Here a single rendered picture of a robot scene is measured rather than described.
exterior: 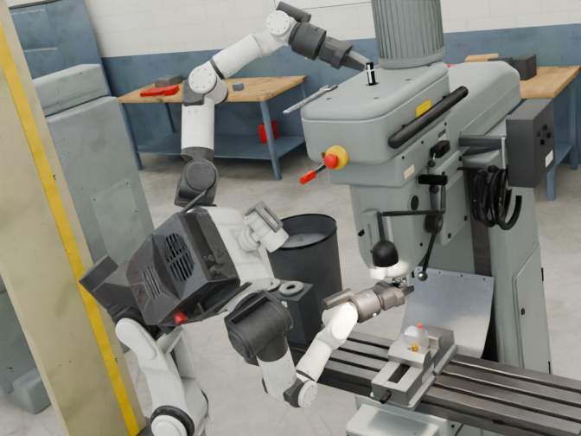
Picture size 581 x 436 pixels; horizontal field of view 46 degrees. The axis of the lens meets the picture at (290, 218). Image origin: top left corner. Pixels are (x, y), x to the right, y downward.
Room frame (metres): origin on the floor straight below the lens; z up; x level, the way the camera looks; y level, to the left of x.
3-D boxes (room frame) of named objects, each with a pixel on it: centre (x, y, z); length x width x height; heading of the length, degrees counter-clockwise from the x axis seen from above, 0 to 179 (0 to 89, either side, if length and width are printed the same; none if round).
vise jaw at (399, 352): (1.81, -0.28, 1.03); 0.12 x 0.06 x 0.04; 49
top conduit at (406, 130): (1.81, -0.43, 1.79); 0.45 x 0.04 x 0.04; 140
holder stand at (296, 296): (2.23, 0.09, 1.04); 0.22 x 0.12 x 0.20; 54
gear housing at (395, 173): (1.91, -0.32, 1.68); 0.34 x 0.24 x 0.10; 140
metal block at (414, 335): (1.86, -0.32, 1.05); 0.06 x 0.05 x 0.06; 49
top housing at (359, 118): (1.89, -0.31, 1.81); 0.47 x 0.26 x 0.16; 140
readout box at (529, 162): (1.90, -0.75, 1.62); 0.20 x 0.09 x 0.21; 140
